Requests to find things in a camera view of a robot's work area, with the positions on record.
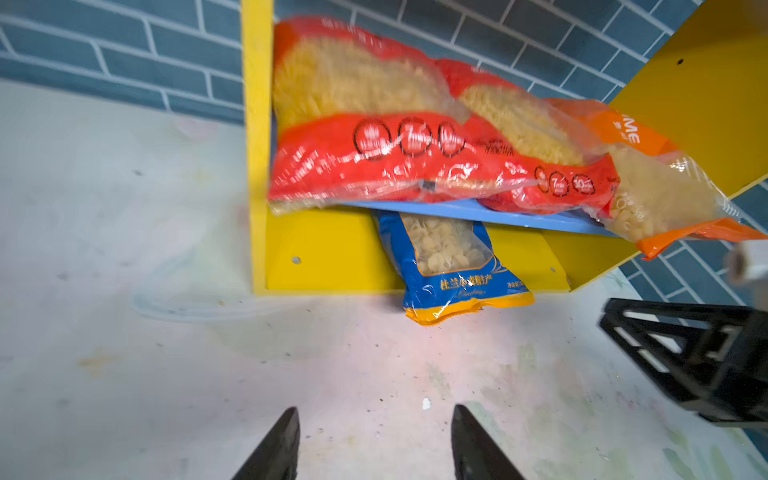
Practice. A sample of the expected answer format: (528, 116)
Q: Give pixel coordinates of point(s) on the red macaroni bag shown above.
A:
(570, 166)
(365, 118)

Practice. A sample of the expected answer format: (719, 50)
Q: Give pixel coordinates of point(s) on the red macaroni bag front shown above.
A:
(365, 118)

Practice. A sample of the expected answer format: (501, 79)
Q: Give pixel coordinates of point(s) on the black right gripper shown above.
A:
(720, 373)

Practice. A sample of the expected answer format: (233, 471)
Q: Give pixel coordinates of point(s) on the yellow shelf unit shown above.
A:
(694, 70)

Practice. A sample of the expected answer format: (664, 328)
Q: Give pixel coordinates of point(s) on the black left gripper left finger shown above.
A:
(276, 456)

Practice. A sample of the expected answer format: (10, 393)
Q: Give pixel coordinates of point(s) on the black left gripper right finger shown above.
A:
(475, 454)

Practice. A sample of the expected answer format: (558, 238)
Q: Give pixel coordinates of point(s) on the blue elbow pasta bag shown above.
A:
(448, 266)

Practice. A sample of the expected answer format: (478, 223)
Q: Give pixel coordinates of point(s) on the red macaroni bag back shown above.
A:
(570, 166)

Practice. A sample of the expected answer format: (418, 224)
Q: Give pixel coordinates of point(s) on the orange pasta bag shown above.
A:
(664, 196)

